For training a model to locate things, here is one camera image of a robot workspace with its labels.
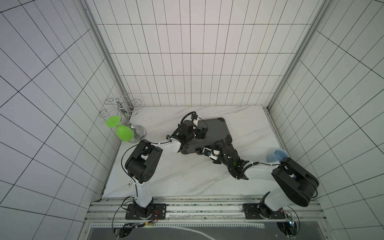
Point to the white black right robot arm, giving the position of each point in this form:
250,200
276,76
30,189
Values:
295,184

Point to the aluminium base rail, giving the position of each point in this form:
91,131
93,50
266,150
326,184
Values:
200,211

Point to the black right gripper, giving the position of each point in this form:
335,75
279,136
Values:
219,146

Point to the light blue ceramic mug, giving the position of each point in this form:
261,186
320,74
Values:
277,155

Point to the chrome wire glass rack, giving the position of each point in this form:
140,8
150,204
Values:
125,109

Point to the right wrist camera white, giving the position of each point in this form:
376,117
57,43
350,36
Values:
214,155

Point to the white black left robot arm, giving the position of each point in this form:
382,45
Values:
143,161

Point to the dark grey poker set case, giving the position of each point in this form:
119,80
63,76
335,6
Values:
217,130

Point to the green plastic wine glass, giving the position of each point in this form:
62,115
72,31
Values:
124,133

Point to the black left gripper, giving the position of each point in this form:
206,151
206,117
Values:
203,133

